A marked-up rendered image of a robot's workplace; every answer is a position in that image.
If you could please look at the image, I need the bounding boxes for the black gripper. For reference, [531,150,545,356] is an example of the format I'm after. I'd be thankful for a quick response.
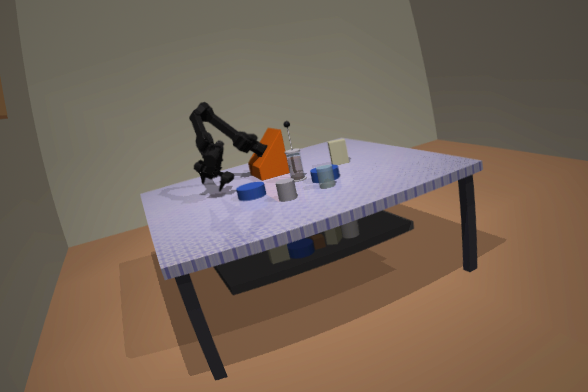
[194,159,235,192]

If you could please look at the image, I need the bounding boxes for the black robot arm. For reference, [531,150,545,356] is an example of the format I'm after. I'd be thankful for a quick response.
[189,102,268,180]

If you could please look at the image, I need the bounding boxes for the black flat shelf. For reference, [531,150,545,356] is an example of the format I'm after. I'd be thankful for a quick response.
[214,211,414,295]

